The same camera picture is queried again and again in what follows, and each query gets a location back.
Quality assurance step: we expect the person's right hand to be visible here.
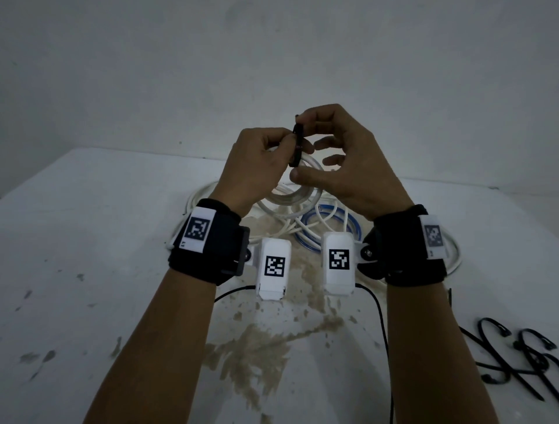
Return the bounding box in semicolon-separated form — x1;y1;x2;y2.
289;104;415;221

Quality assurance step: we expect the person's left hand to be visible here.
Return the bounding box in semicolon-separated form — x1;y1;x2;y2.
209;126;315;217

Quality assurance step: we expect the short white cable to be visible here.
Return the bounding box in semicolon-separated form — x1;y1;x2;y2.
261;139;324;209

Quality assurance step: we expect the thin black nylon zip tie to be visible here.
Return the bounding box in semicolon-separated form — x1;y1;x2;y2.
288;114;305;169

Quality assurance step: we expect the blue cable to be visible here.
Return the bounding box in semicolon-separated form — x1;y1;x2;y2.
293;204;363;251

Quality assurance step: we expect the long white cable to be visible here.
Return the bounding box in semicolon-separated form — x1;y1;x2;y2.
165;179;463;285

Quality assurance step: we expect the black cable ties bunch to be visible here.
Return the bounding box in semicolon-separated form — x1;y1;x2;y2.
447;288;559;402

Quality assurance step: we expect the person's left forearm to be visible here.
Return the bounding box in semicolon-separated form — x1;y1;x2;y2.
83;268;217;424

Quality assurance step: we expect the person's right forearm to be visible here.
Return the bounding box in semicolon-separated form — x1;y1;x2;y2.
386;281;498;424

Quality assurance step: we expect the white checkered marker tag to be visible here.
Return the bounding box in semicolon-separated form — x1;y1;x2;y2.
420;214;448;259
174;206;217;254

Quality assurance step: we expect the black wrist strap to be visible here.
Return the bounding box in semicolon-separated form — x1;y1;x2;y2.
361;204;448;287
168;199;250;287

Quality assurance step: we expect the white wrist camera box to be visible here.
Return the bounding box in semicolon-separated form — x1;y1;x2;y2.
322;231;372;298
254;238;292;302

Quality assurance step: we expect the black camera cable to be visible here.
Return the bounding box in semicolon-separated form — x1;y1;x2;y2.
354;282;396;424
214;286;256;303

